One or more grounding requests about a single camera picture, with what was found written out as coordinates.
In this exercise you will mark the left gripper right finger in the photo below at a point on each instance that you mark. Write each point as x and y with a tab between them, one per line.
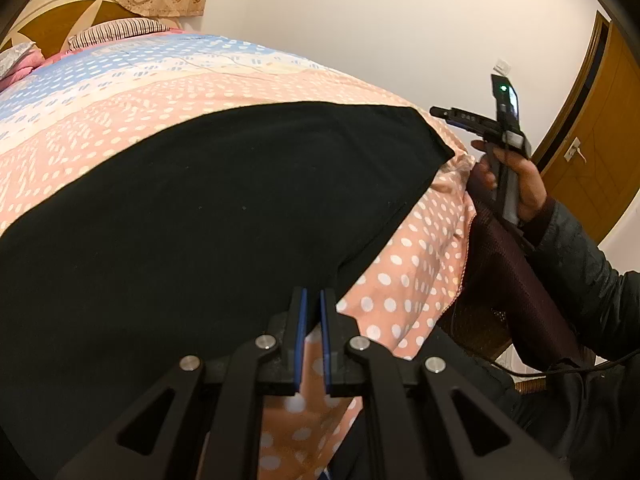
420	419

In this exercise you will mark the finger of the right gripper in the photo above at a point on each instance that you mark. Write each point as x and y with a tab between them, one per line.
462	119

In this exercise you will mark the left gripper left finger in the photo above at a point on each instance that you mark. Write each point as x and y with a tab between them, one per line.
202	419

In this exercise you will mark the black pants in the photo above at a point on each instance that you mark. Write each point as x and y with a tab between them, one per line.
186	243

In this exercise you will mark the dark jacket right forearm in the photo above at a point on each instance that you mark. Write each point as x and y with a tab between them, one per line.
599	304

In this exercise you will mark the person's right hand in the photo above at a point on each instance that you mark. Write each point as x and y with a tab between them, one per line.
533	194

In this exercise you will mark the brown wooden door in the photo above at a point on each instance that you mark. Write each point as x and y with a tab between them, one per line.
589	159

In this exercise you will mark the dark maroon trousers leg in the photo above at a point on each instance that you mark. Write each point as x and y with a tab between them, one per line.
501	302

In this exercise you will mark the striped pillow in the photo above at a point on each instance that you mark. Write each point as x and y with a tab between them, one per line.
115	30

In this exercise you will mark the pink folded blanket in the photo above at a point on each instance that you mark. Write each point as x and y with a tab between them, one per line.
23	68

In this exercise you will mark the grey patterned pillow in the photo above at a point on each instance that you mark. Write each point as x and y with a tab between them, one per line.
11	57

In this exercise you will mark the cream wooden headboard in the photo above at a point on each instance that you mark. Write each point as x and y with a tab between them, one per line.
49	23

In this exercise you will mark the white wall socket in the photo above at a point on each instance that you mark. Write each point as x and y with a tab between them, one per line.
502	67

